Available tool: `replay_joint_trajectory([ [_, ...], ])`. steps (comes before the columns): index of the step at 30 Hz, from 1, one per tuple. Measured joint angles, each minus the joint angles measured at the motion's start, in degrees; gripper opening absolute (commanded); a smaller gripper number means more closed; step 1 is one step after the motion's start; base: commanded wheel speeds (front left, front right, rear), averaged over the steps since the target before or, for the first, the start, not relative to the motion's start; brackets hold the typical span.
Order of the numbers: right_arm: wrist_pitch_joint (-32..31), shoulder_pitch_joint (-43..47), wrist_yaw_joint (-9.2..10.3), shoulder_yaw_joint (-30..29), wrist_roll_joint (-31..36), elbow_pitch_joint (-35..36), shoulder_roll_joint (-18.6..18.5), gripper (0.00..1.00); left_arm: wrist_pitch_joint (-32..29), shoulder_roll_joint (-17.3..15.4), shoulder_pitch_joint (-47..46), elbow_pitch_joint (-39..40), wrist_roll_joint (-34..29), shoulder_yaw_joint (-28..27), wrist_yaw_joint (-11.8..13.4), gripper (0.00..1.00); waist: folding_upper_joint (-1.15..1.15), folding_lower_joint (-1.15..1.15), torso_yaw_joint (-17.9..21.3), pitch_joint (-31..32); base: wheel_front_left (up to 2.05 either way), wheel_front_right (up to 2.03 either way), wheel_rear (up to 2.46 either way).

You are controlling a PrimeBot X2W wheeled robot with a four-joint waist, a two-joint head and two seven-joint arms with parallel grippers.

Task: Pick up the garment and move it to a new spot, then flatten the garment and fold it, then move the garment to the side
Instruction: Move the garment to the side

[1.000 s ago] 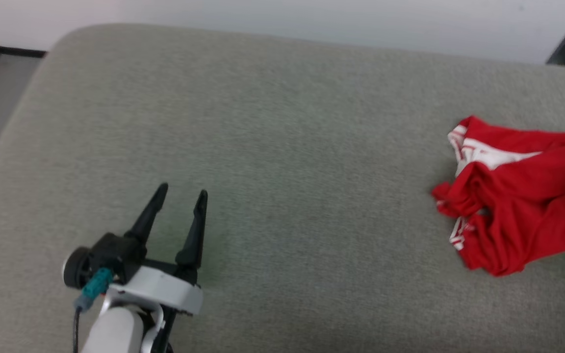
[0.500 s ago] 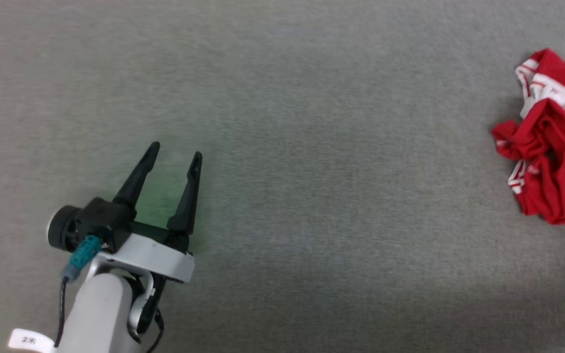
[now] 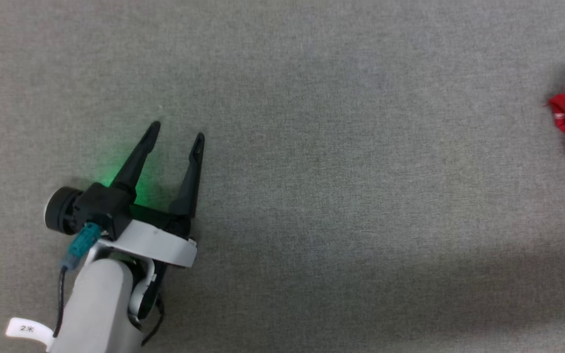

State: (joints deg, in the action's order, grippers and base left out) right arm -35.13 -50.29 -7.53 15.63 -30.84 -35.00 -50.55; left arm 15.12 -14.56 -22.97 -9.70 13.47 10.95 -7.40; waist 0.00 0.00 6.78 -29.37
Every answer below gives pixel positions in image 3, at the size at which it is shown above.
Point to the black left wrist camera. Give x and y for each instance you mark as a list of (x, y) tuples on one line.
[(98, 203)]

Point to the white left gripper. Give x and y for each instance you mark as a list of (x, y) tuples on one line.
[(160, 242)]

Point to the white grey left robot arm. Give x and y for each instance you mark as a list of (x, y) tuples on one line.
[(98, 304)]

